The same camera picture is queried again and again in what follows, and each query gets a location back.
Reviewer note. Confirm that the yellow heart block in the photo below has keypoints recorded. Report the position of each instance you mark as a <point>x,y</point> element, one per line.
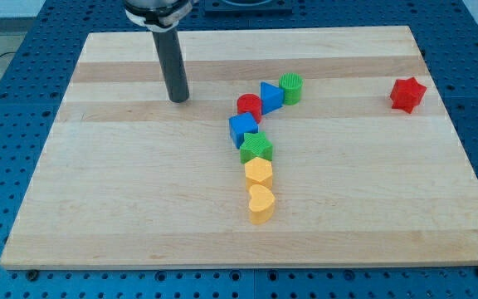
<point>261,204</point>

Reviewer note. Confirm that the green cylinder block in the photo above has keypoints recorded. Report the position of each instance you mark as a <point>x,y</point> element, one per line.
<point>291,83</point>

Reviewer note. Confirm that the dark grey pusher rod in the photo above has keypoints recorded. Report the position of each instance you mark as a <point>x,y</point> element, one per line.
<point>171,61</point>

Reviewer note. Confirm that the blue triangle block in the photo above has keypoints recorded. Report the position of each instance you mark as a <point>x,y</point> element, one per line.
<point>271,97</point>

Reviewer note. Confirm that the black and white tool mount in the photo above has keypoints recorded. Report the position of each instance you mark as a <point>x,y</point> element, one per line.
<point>157,15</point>

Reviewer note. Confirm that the yellow hexagon block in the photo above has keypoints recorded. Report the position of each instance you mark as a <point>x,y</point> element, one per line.
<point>258,171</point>

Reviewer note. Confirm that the wooden board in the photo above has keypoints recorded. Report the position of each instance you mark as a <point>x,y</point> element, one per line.
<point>128,179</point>

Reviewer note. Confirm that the green star block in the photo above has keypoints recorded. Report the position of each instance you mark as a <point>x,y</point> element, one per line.
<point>256,145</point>

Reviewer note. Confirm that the red cylinder block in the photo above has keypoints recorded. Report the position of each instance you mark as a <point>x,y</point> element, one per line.
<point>250,103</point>

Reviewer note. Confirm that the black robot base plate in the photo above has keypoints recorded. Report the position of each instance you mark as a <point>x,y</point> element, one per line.
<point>246,6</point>

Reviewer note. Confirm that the red star block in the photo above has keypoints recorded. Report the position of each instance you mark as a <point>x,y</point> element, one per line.
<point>406,94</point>

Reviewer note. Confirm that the blue cube block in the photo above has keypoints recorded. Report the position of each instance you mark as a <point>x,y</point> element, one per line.
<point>241,124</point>

